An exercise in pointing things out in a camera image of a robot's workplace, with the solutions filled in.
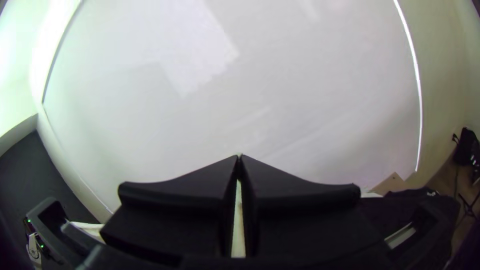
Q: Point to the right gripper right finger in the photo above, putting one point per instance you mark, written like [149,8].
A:
[300,213]

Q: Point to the white t-shirt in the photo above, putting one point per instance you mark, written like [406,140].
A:
[237,225]

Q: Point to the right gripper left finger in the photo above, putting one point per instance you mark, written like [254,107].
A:
[180,210]

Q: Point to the black tripod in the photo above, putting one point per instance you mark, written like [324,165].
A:
[469,204]

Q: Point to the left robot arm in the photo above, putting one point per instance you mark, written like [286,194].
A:
[34,247]

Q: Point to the black bag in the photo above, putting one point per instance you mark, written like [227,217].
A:
[467,148]

